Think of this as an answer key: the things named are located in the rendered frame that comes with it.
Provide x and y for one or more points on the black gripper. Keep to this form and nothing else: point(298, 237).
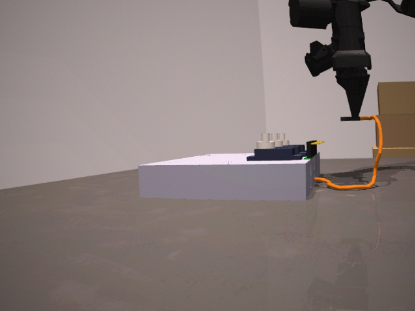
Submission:
point(352, 58)

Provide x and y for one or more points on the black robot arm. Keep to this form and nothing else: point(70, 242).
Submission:
point(317, 14)

